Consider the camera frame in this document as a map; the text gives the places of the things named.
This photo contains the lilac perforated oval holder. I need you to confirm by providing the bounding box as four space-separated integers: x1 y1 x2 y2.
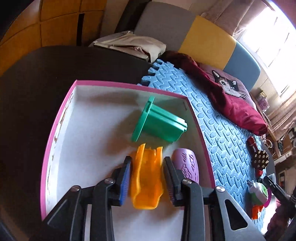
171 148 199 184

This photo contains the yellow plastic clip toy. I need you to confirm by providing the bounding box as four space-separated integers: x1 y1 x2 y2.
129 144 164 210

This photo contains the magenta funnel cup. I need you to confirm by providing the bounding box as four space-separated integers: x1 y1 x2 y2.
264 188 272 208

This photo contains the white green plastic container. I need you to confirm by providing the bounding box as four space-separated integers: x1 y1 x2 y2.
247 180 268 205

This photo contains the orange cube block toy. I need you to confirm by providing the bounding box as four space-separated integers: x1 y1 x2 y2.
251 204 264 220

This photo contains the dark red spiked toy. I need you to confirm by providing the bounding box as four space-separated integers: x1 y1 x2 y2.
246 137 269 178

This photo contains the pink rimmed white box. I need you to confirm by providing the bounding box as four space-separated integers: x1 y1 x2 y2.
40 79 216 241

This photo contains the green plastic cup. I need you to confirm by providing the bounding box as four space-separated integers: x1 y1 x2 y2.
132 96 188 143

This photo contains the blue foam puzzle mat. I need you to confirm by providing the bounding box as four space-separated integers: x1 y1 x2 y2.
140 59 276 232

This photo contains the maroon blanket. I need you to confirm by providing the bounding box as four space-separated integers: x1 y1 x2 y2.
160 51 268 136

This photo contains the pink storage box on desk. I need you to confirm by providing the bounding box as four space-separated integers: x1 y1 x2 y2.
256 91 269 112

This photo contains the pink cat print pillow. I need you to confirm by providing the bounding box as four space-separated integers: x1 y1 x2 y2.
199 64 256 109

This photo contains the black padded massage table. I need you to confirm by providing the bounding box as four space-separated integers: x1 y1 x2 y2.
1 46 151 240

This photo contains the beige folded cloth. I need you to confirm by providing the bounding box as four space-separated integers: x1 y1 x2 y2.
89 31 167 63

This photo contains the grey yellow blue headboard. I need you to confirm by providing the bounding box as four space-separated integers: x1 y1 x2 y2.
134 1 261 90

